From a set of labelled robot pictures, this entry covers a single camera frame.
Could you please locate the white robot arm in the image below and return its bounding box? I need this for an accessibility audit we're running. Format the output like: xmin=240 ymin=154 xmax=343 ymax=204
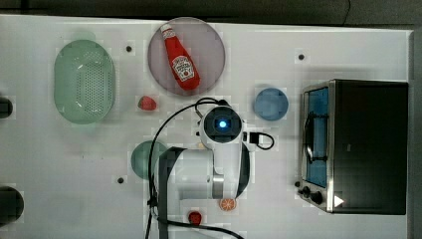
xmin=149 ymin=98 xmax=266 ymax=239

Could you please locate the black silver toaster oven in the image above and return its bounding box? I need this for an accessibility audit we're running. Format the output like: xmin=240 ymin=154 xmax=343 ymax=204
xmin=296 ymin=80 xmax=408 ymax=215

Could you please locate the red ketchup bottle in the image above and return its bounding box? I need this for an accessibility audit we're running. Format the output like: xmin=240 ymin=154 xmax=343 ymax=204
xmin=160 ymin=24 xmax=201 ymax=91

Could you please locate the blue plastic cup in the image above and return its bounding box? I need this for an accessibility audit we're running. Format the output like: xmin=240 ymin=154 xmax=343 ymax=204
xmin=254 ymin=88 xmax=289 ymax=121

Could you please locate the green plastic mug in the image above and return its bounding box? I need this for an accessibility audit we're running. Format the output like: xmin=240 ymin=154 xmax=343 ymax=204
xmin=130 ymin=140 xmax=167 ymax=180

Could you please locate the orange slice toy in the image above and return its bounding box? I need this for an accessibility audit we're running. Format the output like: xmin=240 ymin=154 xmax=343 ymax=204
xmin=219 ymin=198 xmax=237 ymax=211

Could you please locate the dark red strawberry toy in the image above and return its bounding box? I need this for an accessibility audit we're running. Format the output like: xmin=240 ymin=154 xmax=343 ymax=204
xmin=188 ymin=211 xmax=202 ymax=226

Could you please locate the green perforated colander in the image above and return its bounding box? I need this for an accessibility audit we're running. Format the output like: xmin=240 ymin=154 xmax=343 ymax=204
xmin=54 ymin=40 xmax=115 ymax=124

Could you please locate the black round mount upper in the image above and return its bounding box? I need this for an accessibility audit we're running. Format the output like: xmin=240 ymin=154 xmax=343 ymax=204
xmin=0 ymin=98 xmax=13 ymax=119

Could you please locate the black round mount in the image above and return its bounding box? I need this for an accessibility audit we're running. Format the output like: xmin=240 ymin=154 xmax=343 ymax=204
xmin=0 ymin=98 xmax=13 ymax=119
xmin=0 ymin=186 xmax=24 ymax=227

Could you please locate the black round mount lower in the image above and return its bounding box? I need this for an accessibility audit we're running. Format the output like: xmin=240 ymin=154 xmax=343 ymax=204
xmin=0 ymin=186 xmax=24 ymax=227

